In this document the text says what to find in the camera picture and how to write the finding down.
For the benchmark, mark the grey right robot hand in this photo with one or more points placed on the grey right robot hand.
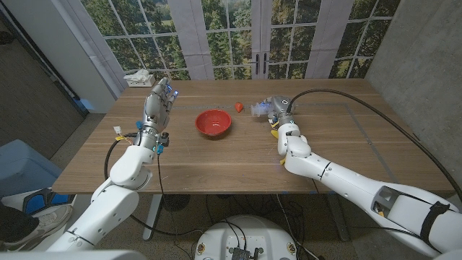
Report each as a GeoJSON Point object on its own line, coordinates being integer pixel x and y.
{"type": "Point", "coordinates": [281, 106]}

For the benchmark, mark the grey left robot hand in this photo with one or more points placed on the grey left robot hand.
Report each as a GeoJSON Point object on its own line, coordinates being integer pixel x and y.
{"type": "Point", "coordinates": [157, 108]}

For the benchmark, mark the large clear plastic syringe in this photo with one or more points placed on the large clear plastic syringe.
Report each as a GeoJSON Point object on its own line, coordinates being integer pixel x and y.
{"type": "Point", "coordinates": [259, 109]}

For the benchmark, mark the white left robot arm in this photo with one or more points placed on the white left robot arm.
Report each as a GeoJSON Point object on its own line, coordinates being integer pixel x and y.
{"type": "Point", "coordinates": [108, 206]}

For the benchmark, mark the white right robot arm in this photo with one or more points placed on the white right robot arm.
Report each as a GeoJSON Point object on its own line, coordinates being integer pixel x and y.
{"type": "Point", "coordinates": [361, 184]}

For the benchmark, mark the yellow toy banana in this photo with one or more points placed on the yellow toy banana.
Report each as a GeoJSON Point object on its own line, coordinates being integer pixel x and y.
{"type": "Point", "coordinates": [275, 134]}

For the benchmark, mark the red toy strawberry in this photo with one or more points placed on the red toy strawberry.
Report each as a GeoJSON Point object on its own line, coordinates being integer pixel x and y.
{"type": "Point", "coordinates": [239, 107]}

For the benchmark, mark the red bowl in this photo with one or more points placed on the red bowl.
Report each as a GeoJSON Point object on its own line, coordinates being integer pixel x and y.
{"type": "Point", "coordinates": [213, 122]}

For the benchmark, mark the white box with tissue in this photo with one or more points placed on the white box with tissue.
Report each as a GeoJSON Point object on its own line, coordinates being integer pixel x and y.
{"type": "Point", "coordinates": [141, 81]}

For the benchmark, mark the wooden table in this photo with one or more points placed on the wooden table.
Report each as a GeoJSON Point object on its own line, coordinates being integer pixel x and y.
{"type": "Point", "coordinates": [231, 169]}

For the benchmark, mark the printed window backdrop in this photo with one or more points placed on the printed window backdrop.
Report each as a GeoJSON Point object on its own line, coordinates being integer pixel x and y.
{"type": "Point", "coordinates": [223, 43]}

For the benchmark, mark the black round fan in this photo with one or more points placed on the black round fan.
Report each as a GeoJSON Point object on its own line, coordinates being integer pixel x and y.
{"type": "Point", "coordinates": [175, 202]}

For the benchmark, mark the white table leg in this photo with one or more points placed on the white table leg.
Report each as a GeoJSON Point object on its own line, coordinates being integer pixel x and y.
{"type": "Point", "coordinates": [151, 220]}

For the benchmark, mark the dark brown door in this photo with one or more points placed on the dark brown door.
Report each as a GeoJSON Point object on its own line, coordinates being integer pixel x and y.
{"type": "Point", "coordinates": [32, 108]}

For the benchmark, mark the grey table leg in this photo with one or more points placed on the grey table leg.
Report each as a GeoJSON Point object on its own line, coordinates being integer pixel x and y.
{"type": "Point", "coordinates": [339, 220]}

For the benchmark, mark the white robot torso base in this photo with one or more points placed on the white robot torso base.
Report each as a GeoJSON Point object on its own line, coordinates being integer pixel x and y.
{"type": "Point", "coordinates": [249, 234]}

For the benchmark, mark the blue-grey plastic bin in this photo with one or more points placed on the blue-grey plastic bin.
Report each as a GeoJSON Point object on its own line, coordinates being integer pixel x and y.
{"type": "Point", "coordinates": [25, 166]}

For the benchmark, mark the black and blue pad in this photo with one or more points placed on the black and blue pad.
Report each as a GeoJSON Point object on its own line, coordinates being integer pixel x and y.
{"type": "Point", "coordinates": [39, 200]}

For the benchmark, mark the grey sneaker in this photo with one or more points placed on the grey sneaker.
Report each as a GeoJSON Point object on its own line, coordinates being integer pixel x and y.
{"type": "Point", "coordinates": [43, 225]}

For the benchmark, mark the white robot chest edge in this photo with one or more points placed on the white robot chest edge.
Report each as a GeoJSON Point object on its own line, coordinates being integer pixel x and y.
{"type": "Point", "coordinates": [72, 255]}

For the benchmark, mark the black trouser leg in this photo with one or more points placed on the black trouser leg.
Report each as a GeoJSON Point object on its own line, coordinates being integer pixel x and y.
{"type": "Point", "coordinates": [14, 222]}

